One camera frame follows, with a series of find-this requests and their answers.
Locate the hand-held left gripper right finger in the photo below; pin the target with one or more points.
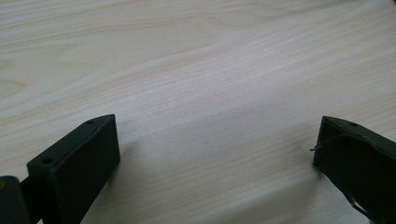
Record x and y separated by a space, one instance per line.
358 168

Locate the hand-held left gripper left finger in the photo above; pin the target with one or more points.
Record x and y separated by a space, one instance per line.
74 168

